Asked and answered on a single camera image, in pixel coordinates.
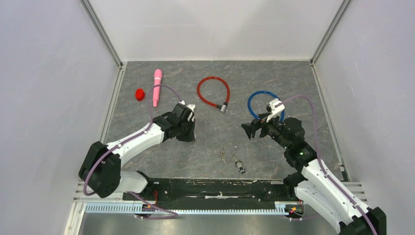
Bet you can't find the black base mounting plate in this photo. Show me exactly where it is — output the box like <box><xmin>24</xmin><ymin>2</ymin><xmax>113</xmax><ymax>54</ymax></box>
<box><xmin>138</xmin><ymin>175</ymin><xmax>303</xmax><ymax>210</ymax></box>

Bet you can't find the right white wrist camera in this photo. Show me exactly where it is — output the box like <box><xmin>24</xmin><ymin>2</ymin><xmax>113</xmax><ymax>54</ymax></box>
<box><xmin>266</xmin><ymin>98</ymin><xmax>285</xmax><ymax>122</ymax></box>

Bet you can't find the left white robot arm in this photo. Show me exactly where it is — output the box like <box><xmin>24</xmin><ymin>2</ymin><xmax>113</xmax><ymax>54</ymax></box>
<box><xmin>78</xmin><ymin>101</ymin><xmax>196</xmax><ymax>200</ymax></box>

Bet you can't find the blue slotted cable duct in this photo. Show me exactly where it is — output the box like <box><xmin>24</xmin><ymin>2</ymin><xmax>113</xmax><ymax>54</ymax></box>
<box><xmin>85</xmin><ymin>202</ymin><xmax>290</xmax><ymax>215</ymax></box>

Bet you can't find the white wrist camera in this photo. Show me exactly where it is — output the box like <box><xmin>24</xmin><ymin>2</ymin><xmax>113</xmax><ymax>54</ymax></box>
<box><xmin>185</xmin><ymin>104</ymin><xmax>196</xmax><ymax>114</ymax></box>
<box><xmin>266</xmin><ymin>98</ymin><xmax>285</xmax><ymax>122</ymax></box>

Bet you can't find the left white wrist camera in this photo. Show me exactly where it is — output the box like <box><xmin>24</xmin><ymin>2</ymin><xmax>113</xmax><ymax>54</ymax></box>
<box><xmin>185</xmin><ymin>104</ymin><xmax>196</xmax><ymax>114</ymax></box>

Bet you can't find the small black key bunch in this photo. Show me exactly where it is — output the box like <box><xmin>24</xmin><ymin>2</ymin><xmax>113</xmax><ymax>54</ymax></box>
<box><xmin>233</xmin><ymin>158</ymin><xmax>246</xmax><ymax>174</ymax></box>

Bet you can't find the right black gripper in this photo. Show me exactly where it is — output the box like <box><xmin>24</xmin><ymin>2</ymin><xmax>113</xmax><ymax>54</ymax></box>
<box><xmin>241</xmin><ymin>111</ymin><xmax>290</xmax><ymax>150</ymax></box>

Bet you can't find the red round cap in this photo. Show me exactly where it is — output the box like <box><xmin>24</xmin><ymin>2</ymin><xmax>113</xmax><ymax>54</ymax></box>
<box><xmin>135</xmin><ymin>88</ymin><xmax>146</xmax><ymax>101</ymax></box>

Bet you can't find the red cable lock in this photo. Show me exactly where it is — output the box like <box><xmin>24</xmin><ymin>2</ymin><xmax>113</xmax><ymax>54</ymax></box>
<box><xmin>196</xmin><ymin>76</ymin><xmax>231</xmax><ymax>114</ymax></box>

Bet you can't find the blue cable lock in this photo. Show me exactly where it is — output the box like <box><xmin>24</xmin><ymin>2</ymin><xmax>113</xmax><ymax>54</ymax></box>
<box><xmin>247</xmin><ymin>90</ymin><xmax>280</xmax><ymax>119</ymax></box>

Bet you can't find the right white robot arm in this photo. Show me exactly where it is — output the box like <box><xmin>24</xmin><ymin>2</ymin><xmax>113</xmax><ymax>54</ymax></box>
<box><xmin>241</xmin><ymin>117</ymin><xmax>387</xmax><ymax>235</ymax></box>

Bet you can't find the pink cylindrical tube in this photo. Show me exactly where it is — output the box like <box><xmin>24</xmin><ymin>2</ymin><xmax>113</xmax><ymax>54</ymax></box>
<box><xmin>153</xmin><ymin>69</ymin><xmax>162</xmax><ymax>107</ymax></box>

